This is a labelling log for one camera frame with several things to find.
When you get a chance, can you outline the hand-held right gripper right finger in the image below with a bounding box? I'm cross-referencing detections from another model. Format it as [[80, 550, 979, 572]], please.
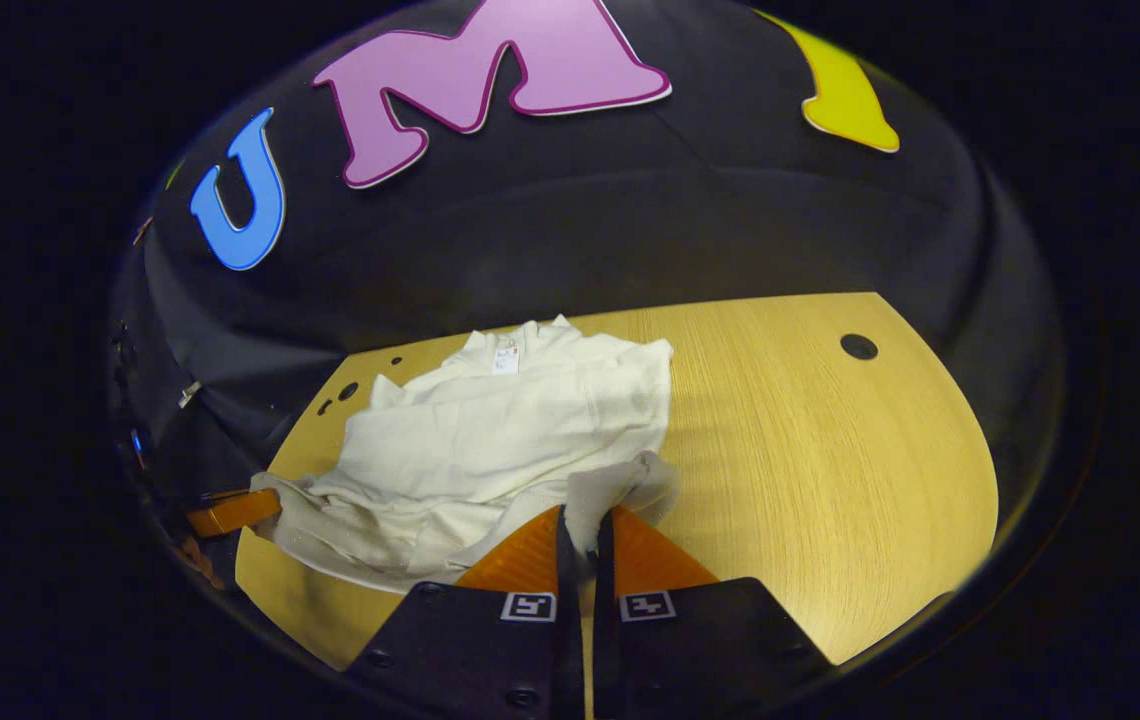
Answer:
[[590, 505, 837, 720]]

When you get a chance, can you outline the black backdrop cloth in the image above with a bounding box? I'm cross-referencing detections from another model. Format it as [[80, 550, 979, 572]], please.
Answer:
[[110, 0, 1066, 481]]

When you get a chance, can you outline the white long-sleeved garment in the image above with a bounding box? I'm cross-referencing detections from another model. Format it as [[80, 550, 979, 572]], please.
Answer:
[[250, 315, 679, 593]]

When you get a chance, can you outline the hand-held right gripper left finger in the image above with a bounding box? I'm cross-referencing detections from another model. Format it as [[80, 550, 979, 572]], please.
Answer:
[[345, 505, 587, 720]]

